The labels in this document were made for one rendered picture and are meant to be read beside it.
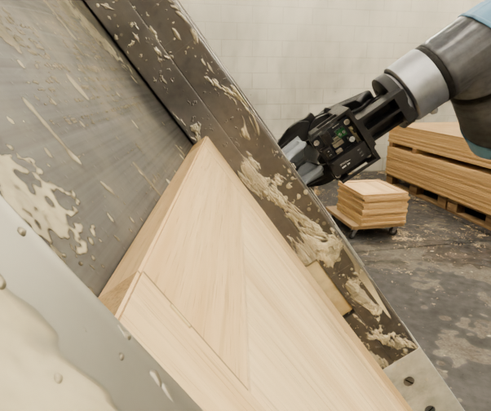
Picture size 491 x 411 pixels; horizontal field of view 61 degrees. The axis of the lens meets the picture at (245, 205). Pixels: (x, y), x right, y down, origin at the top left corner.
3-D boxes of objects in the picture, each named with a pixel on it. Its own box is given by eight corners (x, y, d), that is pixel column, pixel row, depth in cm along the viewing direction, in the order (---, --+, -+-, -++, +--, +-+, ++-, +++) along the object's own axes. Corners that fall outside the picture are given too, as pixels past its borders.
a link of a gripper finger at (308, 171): (256, 203, 52) (319, 160, 50) (254, 191, 57) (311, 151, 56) (271, 223, 53) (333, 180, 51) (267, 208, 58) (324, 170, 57)
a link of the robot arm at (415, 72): (401, 50, 53) (432, 104, 55) (370, 72, 54) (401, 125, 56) (426, 47, 46) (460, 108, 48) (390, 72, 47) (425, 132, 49)
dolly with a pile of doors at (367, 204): (406, 236, 370) (411, 192, 358) (351, 241, 359) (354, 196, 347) (371, 215, 427) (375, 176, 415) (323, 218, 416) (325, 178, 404)
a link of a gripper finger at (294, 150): (241, 183, 51) (305, 139, 49) (241, 172, 57) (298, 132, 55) (256, 203, 52) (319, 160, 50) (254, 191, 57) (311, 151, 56)
